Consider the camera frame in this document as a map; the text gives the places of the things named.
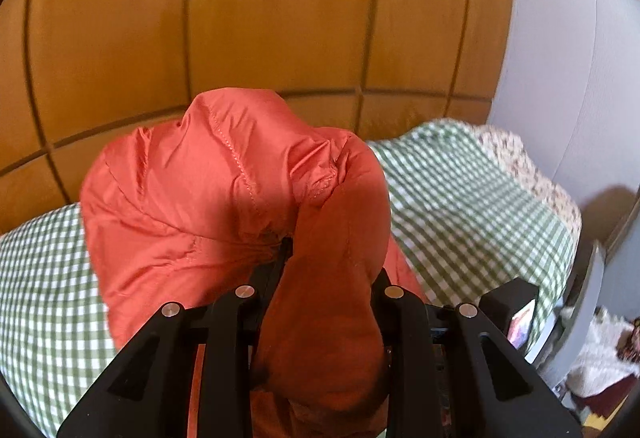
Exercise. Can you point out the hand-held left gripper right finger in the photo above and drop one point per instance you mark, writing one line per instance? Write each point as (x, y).
(396, 318)

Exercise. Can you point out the grey bed frame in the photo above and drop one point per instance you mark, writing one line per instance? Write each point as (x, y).
(585, 298)

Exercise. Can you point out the red puffer jacket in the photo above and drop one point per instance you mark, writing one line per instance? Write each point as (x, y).
(200, 198)

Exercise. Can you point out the green checked bed sheet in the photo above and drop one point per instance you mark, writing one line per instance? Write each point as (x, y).
(475, 218)

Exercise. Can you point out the wooden panelled headboard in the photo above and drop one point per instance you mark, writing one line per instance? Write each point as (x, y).
(150, 43)

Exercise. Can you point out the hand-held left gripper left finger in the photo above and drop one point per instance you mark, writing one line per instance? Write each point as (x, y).
(272, 279)

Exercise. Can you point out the white fluffy cloth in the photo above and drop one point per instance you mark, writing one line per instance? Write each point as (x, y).
(600, 353)

